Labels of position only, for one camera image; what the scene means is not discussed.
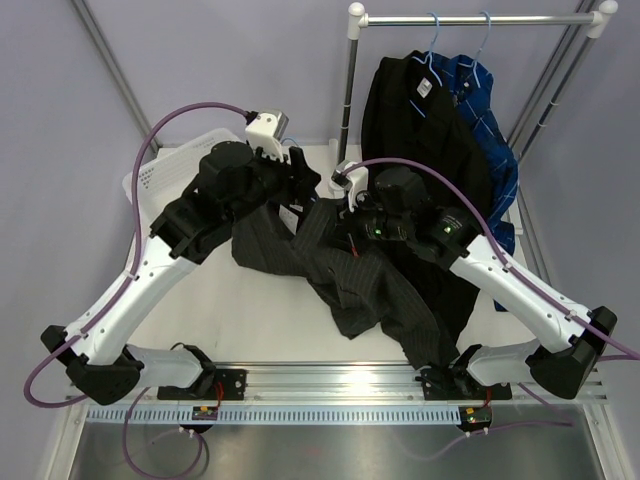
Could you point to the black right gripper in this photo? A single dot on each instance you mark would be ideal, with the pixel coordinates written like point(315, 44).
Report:
point(347, 223)

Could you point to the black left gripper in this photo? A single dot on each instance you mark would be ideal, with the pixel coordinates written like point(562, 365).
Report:
point(296, 179)

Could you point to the dark pinstriped shirt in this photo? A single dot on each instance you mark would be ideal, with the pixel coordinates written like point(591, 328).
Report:
point(362, 290)

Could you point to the light blue hanger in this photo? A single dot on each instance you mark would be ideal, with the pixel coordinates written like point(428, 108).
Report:
point(290, 146)
point(432, 55)
point(473, 64)

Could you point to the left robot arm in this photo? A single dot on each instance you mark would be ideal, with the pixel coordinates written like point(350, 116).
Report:
point(233, 181)

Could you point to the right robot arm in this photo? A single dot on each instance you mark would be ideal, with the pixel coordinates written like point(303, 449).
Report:
point(569, 338)

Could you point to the plain black shirt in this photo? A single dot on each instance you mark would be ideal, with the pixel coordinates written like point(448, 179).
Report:
point(409, 113)

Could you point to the blue plaid shirt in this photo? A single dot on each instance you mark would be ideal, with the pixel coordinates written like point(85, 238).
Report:
point(473, 104)

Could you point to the white plastic basket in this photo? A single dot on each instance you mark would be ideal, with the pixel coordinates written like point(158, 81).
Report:
point(162, 180)

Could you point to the metal clothes rack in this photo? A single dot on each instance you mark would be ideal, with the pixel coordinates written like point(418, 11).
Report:
point(582, 29)

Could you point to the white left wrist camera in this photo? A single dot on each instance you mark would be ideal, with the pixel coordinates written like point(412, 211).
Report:
point(265, 132)

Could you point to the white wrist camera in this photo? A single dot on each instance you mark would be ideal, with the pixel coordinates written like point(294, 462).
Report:
point(265, 132)
point(348, 180)

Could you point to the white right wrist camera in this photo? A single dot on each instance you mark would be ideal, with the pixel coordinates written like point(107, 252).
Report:
point(348, 180)

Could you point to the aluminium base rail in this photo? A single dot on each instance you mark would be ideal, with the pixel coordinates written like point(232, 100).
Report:
point(316, 383)

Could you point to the perforated cable duct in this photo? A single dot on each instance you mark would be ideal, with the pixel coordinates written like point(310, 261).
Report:
point(277, 415)

